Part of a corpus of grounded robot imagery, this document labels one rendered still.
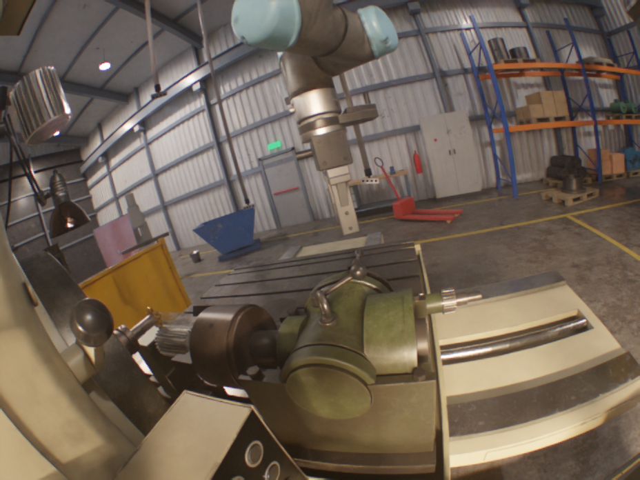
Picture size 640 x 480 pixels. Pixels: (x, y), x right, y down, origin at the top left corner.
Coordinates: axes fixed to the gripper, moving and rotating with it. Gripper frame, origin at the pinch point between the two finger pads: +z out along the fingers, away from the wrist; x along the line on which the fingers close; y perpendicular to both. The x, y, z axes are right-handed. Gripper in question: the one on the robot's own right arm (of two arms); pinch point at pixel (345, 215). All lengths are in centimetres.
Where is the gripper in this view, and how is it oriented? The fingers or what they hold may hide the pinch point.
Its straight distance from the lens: 44.2
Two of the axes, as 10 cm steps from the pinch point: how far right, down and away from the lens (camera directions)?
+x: 0.5, 2.7, -9.6
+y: -9.7, 2.6, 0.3
